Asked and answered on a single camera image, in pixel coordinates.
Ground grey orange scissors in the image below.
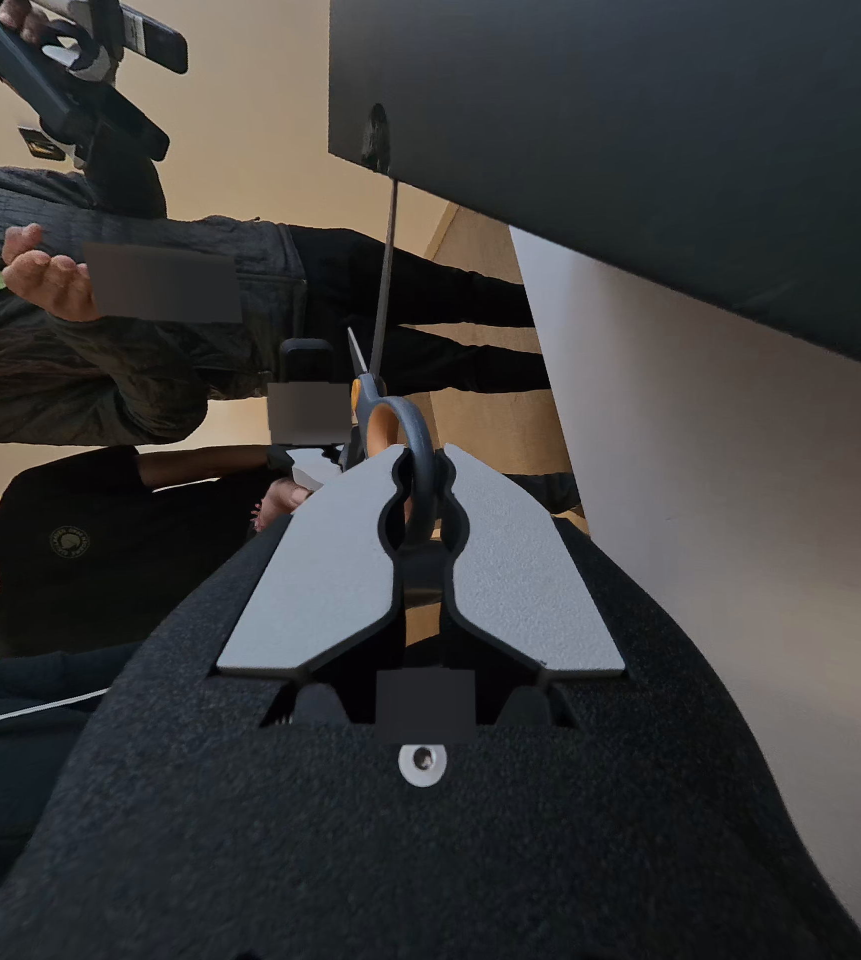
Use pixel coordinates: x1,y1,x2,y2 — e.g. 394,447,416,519
346,176,448,605

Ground dark hand-held device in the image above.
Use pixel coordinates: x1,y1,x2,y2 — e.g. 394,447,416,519
0,0,190,220

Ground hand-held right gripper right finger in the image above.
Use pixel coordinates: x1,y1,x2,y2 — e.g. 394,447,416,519
439,442,628,684

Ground black board panel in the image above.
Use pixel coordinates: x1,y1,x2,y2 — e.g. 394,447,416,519
327,0,861,376

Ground person's left hand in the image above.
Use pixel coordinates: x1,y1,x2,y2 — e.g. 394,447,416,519
252,480,313,532

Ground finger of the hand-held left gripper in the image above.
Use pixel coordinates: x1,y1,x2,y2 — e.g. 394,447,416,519
285,447,343,489

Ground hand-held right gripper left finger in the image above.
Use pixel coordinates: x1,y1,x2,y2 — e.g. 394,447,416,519
215,442,413,678

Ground yellow black tag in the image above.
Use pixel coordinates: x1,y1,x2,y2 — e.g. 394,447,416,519
18,126,68,162

